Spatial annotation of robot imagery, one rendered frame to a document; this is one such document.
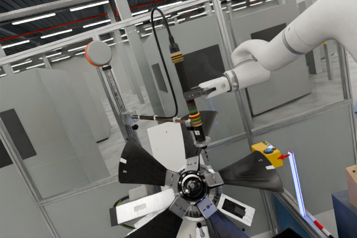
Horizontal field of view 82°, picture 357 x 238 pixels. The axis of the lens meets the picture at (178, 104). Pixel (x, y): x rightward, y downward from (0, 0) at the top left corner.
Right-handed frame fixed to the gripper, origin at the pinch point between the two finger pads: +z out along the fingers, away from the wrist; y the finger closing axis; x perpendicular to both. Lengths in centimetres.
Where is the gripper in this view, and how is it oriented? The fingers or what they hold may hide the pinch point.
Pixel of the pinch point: (188, 94)
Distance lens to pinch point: 79.6
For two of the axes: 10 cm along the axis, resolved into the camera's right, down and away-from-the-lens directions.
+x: -2.9, -9.3, -2.1
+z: -9.5, 3.0, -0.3
